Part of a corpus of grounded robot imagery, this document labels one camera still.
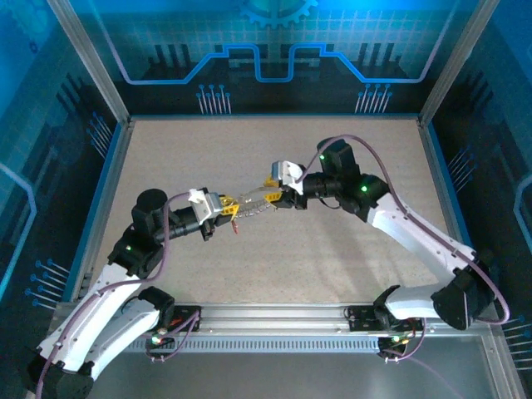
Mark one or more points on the wide aluminium extrusion beam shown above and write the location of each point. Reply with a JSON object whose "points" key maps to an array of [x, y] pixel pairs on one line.
{"points": [[274, 318]]}

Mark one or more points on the small LED circuit board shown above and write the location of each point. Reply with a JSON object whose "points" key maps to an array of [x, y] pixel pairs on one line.
{"points": [[395, 340], [157, 340]]}

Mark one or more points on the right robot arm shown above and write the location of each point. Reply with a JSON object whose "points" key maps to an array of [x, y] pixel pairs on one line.
{"points": [[415, 237]]}

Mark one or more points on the grey metal sheet panel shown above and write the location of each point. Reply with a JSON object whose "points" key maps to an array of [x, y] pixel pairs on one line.
{"points": [[270, 378]]}

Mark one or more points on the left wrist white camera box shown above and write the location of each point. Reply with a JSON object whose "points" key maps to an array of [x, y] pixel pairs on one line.
{"points": [[201, 205]]}

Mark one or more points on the aluminium table edge rail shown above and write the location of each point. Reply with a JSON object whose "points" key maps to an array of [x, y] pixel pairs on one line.
{"points": [[111, 187], [435, 166], [274, 117]]}

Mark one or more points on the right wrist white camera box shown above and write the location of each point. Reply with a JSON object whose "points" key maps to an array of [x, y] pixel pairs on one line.
{"points": [[287, 170]]}

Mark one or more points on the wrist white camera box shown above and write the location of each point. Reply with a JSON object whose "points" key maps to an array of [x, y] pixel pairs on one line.
{"points": [[287, 170], [201, 205]]}

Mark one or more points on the aluminium corner post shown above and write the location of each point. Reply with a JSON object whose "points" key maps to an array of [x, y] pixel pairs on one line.
{"points": [[97, 70], [449, 70]]}

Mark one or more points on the red tag key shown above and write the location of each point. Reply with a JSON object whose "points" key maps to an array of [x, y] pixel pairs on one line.
{"points": [[235, 227]]}

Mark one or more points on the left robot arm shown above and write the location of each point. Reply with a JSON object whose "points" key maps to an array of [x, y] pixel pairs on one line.
{"points": [[83, 324]]}

